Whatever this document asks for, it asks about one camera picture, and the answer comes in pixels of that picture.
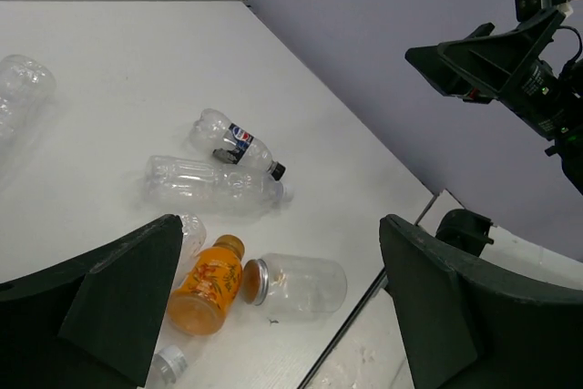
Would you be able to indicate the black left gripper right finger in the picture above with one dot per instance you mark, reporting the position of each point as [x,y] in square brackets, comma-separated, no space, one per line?
[467,323]

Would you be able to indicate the clear wide-mouth plastic jar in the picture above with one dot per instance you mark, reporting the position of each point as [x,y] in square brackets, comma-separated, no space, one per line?
[294,288]

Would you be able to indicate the clear bottle white cap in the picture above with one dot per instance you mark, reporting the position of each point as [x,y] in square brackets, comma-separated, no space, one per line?
[171,363]

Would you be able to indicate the long clear ribbed bottle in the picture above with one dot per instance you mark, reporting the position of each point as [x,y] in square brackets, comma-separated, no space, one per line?
[199,187]

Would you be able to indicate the large clear crumpled bottle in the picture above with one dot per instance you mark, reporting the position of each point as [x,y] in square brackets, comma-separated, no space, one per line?
[26,85]

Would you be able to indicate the small Pepsi labelled bottle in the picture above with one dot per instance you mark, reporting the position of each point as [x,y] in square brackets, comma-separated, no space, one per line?
[216,135]

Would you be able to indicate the orange juice bottle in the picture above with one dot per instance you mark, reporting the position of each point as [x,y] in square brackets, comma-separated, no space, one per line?
[201,304]

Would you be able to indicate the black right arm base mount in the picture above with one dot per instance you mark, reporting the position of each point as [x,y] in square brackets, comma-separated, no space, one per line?
[465,230]

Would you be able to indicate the clear bottle blue label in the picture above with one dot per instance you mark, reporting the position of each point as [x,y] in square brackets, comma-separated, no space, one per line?
[194,236]

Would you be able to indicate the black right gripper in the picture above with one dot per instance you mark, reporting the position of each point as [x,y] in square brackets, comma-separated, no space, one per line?
[507,67]

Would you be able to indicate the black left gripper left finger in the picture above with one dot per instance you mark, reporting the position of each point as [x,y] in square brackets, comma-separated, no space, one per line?
[92,321]

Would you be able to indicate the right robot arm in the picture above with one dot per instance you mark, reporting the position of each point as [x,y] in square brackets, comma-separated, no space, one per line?
[569,146]

